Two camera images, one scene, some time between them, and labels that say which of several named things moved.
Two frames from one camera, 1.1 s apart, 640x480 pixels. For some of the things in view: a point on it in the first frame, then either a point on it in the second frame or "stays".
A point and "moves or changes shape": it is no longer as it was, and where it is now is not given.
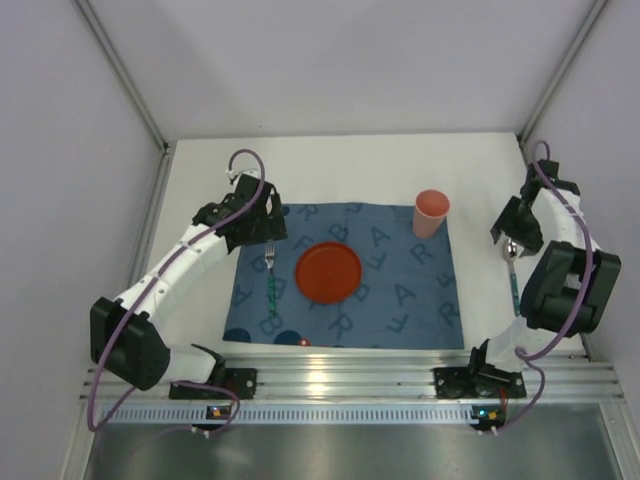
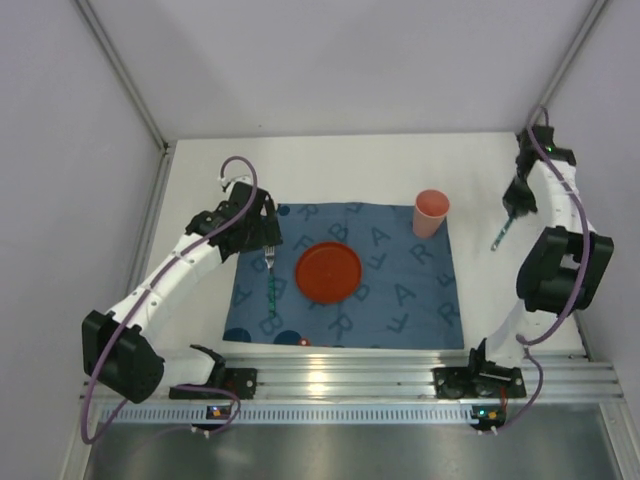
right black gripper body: [517, 230] -> [518, 203]
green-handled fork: [269, 257] stays
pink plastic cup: [431, 209] stays
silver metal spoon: [511, 251] moves or changes shape
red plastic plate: [328, 272] stays
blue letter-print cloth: [406, 297] stays
